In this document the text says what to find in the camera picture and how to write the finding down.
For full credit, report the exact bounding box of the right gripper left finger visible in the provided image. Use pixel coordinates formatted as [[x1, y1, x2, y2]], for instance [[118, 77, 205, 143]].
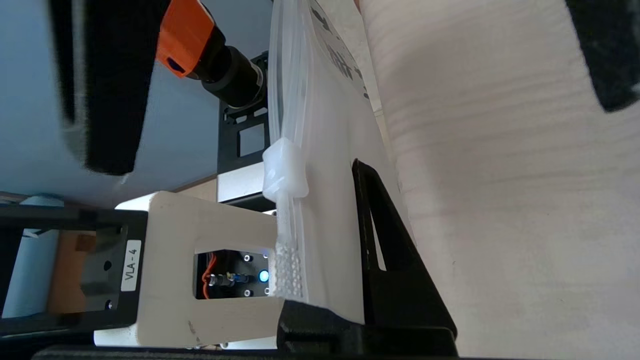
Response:
[[276, 299, 366, 329]]

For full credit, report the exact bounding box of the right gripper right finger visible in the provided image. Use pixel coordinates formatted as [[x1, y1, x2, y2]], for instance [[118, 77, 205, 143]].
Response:
[[351, 159, 458, 338]]

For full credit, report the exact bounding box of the white horse-print zipper pouch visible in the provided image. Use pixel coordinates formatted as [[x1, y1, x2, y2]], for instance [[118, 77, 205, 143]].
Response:
[[262, 0, 416, 323]]

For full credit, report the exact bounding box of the white robot chest block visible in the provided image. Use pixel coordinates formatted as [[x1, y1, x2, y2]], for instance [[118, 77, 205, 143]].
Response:
[[0, 191, 287, 349]]

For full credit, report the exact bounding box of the black perforated robot frame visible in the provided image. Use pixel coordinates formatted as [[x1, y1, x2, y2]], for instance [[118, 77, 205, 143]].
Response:
[[216, 52, 273, 173]]

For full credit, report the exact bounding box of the black right camera cable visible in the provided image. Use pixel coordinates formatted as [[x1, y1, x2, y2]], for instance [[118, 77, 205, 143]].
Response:
[[50, 0, 157, 176]]

